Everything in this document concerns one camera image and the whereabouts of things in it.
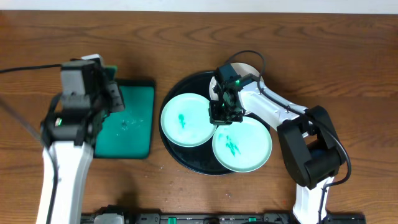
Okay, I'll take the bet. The light green plate front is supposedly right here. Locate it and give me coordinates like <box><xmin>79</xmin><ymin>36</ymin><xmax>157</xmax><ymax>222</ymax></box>
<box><xmin>212</xmin><ymin>116</ymin><xmax>272</xmax><ymax>172</ymax></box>

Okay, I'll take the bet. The light green plate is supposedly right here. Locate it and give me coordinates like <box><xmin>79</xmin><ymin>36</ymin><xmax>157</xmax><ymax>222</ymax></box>
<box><xmin>160</xmin><ymin>93</ymin><xmax>216</xmax><ymax>147</ymax></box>
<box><xmin>212</xmin><ymin>116</ymin><xmax>272</xmax><ymax>172</ymax></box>

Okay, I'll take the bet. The white plate green stain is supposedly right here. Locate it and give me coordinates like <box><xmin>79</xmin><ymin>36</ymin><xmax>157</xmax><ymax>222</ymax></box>
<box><xmin>209</xmin><ymin>62</ymin><xmax>260</xmax><ymax>101</ymax></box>

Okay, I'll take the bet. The green yellow sponge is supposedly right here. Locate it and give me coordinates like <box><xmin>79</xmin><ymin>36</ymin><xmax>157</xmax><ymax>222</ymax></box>
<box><xmin>104</xmin><ymin>65</ymin><xmax>118</xmax><ymax>80</ymax></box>

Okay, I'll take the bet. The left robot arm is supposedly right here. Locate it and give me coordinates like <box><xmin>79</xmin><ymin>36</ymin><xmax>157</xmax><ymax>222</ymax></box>
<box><xmin>36</xmin><ymin>54</ymin><xmax>125</xmax><ymax>223</ymax></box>

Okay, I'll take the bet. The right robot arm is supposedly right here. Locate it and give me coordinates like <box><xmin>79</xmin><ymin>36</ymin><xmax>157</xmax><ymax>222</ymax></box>
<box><xmin>209</xmin><ymin>63</ymin><xmax>351</xmax><ymax>223</ymax></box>

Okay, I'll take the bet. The black rectangular tray green water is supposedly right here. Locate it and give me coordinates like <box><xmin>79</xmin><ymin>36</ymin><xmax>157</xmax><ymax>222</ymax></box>
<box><xmin>94</xmin><ymin>79</ymin><xmax>155</xmax><ymax>159</ymax></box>

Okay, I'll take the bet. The black round tray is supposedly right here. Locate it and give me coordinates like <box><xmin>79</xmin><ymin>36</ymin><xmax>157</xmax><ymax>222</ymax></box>
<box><xmin>158</xmin><ymin>70</ymin><xmax>272</xmax><ymax>176</ymax></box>

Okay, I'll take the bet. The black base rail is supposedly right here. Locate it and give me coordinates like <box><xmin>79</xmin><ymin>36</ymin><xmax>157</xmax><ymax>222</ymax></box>
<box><xmin>80</xmin><ymin>212</ymin><xmax>367</xmax><ymax>224</ymax></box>

